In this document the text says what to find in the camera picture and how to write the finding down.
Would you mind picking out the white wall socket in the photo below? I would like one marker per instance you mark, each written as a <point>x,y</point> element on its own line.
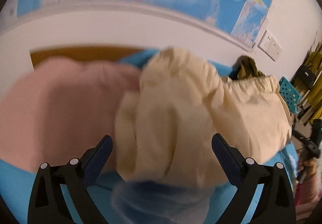
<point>264,40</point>
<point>271,47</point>

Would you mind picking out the cream garment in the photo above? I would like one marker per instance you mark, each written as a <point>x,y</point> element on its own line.
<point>176,113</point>

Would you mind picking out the mustard garment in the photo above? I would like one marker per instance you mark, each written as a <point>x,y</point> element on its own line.
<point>247,68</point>

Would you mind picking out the person's right forearm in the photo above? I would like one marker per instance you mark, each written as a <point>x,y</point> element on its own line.
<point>310,191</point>

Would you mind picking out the teal perforated basket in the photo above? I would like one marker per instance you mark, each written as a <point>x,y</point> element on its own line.
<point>289,90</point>

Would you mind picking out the pink garment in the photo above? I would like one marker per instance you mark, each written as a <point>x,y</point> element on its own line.
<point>63,113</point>

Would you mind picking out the blue floral bedsheet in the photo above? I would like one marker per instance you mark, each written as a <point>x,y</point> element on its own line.
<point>15,188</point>

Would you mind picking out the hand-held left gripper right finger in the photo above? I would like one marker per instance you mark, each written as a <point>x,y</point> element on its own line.
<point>226,156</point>

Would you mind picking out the yellow-green hanging cloth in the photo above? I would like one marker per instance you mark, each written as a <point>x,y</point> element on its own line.
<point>313,60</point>

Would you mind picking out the person's right hand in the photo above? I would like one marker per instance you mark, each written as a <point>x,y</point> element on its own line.
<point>309,165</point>

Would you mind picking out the brown wooden headboard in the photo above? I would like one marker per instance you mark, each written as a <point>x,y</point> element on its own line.
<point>75,54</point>

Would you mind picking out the black bag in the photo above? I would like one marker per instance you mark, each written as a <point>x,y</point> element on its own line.
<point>305,75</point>

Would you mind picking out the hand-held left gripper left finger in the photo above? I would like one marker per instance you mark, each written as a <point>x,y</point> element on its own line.
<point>100,156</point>

